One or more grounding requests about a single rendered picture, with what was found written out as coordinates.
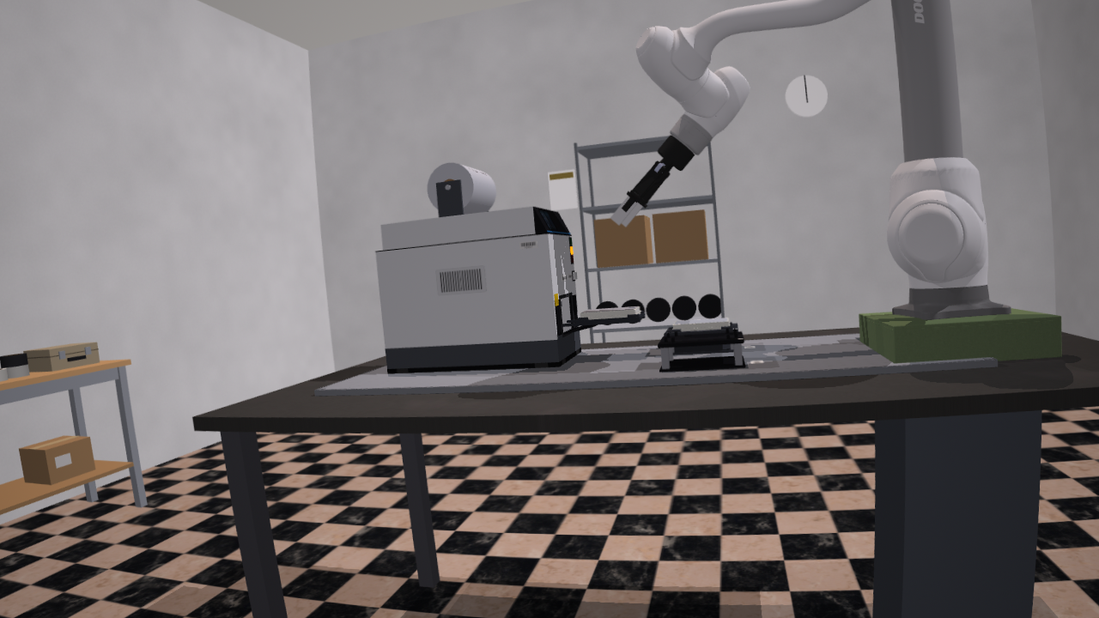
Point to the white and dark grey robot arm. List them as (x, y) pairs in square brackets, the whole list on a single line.
[(935, 235)]

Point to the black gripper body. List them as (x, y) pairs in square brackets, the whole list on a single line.
[(675, 154)]

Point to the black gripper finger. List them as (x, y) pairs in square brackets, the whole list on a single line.
[(642, 202), (648, 181)]

